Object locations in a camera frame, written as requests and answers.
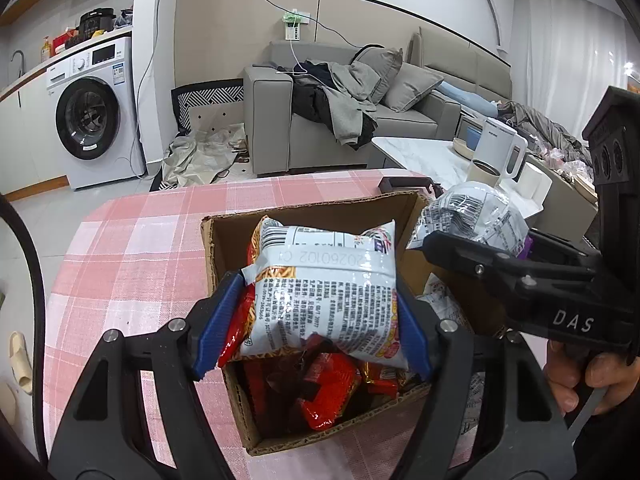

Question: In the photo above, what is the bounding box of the pink plaid tablecloth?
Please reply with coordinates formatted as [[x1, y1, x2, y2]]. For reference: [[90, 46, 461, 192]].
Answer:
[[43, 170, 422, 479]]

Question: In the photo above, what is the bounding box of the brown SF cardboard box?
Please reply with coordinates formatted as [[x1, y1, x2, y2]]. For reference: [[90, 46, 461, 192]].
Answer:
[[200, 190, 507, 456]]

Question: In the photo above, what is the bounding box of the red cone snack bag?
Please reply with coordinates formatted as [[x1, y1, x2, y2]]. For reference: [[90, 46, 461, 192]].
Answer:
[[243, 350, 401, 438]]

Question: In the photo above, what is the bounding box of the black patterned chair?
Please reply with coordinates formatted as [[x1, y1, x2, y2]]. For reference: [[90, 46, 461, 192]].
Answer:
[[171, 78, 244, 133]]

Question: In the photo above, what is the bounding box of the white washing machine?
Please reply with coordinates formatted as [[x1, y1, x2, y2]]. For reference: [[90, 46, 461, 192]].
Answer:
[[46, 36, 146, 190]]

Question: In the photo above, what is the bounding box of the grey and black clothes pile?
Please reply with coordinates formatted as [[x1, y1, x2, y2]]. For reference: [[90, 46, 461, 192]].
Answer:
[[291, 61, 378, 151]]

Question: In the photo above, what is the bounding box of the white marble coffee table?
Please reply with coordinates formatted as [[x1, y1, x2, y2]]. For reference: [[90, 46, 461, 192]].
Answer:
[[371, 135, 547, 221]]

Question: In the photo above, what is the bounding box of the black camera cable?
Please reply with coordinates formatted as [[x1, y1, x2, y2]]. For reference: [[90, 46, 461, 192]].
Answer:
[[0, 192, 49, 461]]

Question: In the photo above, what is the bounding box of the grey pillow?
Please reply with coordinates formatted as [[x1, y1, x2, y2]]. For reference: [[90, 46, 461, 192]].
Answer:
[[383, 63, 444, 113], [352, 44, 404, 104]]

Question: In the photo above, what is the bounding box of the person's right hand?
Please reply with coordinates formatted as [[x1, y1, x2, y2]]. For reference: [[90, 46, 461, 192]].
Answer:
[[544, 340, 639, 415]]

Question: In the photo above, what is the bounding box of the silver purple snack bag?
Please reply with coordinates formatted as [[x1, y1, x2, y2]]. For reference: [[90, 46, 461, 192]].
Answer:
[[418, 273, 471, 328], [407, 181, 529, 257]]

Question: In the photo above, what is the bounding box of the white electric kettle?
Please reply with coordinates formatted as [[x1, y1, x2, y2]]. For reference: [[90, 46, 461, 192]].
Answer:
[[473, 118, 528, 179]]

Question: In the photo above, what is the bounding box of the black plastic frame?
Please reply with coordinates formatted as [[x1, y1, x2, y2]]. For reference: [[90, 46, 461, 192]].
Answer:
[[378, 177, 444, 198]]

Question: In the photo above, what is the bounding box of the wall power socket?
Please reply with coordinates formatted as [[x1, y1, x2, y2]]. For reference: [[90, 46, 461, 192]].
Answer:
[[282, 9, 311, 41]]

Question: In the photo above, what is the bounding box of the red white noodle snack bag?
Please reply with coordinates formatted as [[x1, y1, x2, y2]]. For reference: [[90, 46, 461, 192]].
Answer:
[[217, 216, 409, 370]]

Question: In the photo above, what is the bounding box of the white paper roll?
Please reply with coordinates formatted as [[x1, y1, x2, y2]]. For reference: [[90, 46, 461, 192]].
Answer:
[[515, 162, 552, 206]]

